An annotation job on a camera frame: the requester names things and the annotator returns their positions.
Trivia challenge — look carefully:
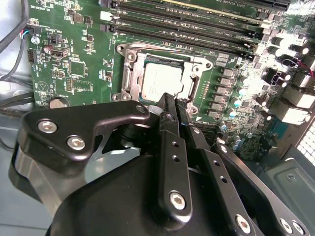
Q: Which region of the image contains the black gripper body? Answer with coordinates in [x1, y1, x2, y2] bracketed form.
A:
[50, 154, 222, 236]

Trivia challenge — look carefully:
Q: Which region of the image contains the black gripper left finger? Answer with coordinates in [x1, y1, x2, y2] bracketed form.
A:
[16, 92, 194, 225]

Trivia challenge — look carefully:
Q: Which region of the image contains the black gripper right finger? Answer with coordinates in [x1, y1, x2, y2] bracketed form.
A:
[175, 97, 312, 236]

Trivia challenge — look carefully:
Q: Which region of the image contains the metal socket cover frame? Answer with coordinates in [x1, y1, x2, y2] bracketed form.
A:
[124, 49, 200, 109]

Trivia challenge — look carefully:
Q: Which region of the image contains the silver CPU chip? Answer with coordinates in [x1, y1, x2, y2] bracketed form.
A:
[138, 60, 186, 102]

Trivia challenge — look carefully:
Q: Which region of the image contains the thin metal locking lever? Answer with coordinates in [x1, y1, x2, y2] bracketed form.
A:
[123, 43, 197, 58]

